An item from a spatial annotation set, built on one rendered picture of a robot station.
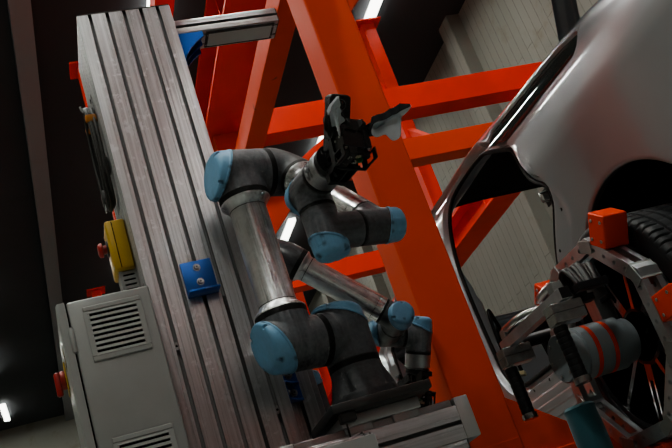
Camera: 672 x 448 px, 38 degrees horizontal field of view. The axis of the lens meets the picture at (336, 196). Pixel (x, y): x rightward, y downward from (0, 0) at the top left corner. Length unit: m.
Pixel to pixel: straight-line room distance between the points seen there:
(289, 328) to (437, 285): 1.06
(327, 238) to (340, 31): 1.63
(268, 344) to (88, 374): 0.40
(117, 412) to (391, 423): 0.58
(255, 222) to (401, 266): 0.97
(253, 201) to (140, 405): 0.50
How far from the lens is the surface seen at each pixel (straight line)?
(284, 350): 2.02
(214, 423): 2.18
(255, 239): 2.13
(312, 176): 1.88
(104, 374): 2.16
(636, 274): 2.48
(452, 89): 6.57
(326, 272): 2.72
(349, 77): 3.31
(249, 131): 4.66
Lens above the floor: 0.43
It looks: 23 degrees up
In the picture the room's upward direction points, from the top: 20 degrees counter-clockwise
